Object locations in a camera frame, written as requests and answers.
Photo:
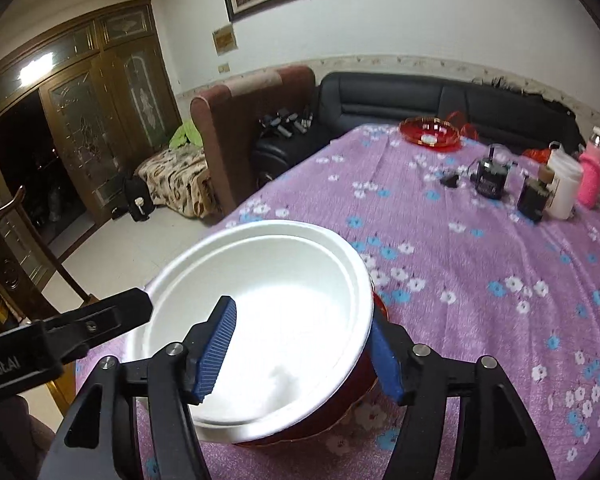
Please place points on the small black connector box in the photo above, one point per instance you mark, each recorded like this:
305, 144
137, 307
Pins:
450, 181

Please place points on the black backpack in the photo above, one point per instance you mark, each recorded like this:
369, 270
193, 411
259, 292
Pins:
137, 195

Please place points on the brown armchair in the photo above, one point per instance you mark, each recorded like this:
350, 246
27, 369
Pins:
230, 135

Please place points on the red gold-rimmed plate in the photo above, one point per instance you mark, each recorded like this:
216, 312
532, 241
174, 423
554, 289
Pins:
430, 130
340, 400

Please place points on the red plastic bag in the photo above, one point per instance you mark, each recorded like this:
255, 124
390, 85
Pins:
537, 154

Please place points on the dark wooden chair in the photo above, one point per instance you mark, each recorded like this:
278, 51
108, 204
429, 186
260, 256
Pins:
10, 260

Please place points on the black leather sofa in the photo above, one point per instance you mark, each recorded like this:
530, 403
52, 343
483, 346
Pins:
380, 100

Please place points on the wooden glass-panel door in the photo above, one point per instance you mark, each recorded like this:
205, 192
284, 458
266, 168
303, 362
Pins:
80, 110

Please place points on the white plastic jar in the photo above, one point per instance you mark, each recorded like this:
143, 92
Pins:
565, 190

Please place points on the small framed wall plaque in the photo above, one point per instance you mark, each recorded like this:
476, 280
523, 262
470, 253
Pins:
225, 40

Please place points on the brown patterned blanket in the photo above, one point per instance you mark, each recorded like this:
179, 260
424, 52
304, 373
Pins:
180, 180

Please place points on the black motor with shaft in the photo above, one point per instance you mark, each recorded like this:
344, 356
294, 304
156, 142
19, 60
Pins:
490, 185

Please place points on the black motor with tan roller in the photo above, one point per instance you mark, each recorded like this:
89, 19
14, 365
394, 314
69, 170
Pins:
530, 202

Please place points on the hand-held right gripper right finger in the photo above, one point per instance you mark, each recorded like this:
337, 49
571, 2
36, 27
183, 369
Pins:
385, 360

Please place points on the red mesh ribbon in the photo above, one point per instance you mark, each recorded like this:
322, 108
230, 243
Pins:
467, 127

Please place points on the bottle with pink knit sleeve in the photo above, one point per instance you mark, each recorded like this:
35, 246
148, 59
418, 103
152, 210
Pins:
592, 180

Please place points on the black devices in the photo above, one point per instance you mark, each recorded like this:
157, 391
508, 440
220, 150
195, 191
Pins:
280, 122

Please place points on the green cloth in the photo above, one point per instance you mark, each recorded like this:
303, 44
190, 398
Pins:
185, 135

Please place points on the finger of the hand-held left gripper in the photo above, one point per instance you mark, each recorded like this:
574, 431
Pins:
110, 317

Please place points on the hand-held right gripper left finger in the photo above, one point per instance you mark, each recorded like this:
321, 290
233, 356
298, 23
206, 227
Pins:
215, 350

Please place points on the purple floral tablecloth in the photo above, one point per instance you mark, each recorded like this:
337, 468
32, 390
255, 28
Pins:
480, 260

